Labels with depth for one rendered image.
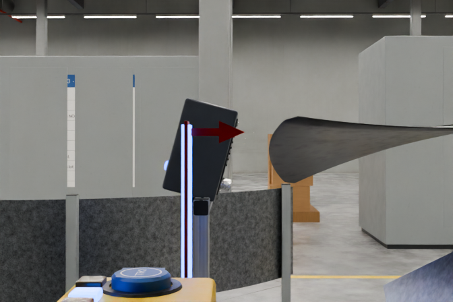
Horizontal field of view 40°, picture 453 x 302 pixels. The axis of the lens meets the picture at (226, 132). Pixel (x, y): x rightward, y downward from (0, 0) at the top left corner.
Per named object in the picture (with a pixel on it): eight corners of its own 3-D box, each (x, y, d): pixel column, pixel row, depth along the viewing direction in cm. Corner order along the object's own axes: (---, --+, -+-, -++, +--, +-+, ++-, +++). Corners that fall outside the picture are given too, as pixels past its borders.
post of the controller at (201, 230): (208, 303, 119) (208, 199, 119) (193, 303, 119) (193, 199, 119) (209, 298, 122) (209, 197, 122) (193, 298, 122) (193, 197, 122)
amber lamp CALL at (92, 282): (101, 290, 41) (102, 281, 41) (75, 290, 41) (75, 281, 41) (107, 284, 43) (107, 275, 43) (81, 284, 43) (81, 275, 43)
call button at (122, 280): (167, 303, 40) (167, 276, 40) (106, 303, 40) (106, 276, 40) (173, 288, 44) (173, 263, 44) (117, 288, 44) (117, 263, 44)
